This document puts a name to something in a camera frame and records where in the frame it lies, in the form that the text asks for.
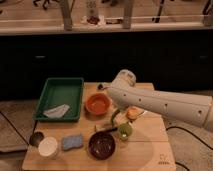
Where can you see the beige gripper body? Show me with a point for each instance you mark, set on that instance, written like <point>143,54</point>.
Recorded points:
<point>120,118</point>

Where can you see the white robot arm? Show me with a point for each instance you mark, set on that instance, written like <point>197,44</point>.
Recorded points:
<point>193,109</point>

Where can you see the orange red bowl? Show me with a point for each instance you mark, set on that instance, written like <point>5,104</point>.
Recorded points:
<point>97,104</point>

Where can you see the dark purple bowl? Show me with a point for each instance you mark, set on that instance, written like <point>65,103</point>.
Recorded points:
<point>101,145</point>

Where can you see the small green cup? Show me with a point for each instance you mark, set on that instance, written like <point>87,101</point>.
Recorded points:
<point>124,131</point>

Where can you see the metal spoon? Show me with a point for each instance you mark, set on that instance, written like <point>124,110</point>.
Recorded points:
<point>141,115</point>

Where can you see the blue sponge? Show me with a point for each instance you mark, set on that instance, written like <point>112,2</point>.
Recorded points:
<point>72,141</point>

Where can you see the grey cloth in tray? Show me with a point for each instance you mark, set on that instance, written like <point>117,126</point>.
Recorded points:
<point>57,112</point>

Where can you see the green plastic tray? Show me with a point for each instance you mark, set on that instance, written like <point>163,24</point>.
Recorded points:
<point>59,91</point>

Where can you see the white cup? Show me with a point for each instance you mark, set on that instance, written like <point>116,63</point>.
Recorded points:
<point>48,147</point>

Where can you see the dark metal cup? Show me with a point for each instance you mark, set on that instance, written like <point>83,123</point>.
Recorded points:
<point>36,138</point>

